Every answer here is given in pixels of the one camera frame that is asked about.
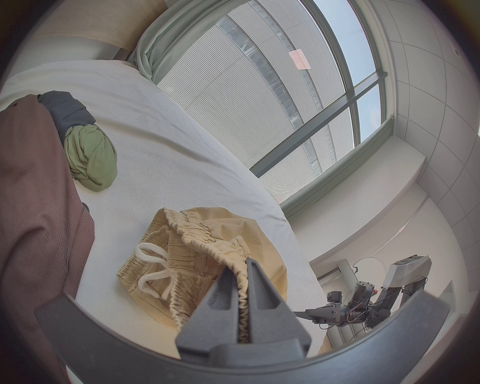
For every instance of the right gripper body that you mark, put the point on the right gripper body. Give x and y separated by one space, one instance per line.
330 314

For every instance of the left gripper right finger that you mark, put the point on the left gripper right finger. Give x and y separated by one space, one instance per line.
268 303

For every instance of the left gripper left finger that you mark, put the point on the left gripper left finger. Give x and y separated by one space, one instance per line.
219 300

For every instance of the yellow shorts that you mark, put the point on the yellow shorts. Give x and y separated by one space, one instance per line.
210 232

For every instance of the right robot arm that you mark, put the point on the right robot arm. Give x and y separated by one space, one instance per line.
407 272

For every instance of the bed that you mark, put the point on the bed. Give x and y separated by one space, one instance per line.
157 135

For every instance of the green garment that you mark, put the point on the green garment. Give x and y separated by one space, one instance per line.
95 157

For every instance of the window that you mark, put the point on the window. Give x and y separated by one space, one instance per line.
285 112

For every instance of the brown garment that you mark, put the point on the brown garment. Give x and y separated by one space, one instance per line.
33 195

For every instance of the dark grey garment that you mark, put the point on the dark grey garment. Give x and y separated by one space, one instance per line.
67 108

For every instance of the pale green curtain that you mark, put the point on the pale green curtain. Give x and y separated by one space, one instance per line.
165 33

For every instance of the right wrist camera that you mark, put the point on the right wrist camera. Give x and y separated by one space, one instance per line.
334 297

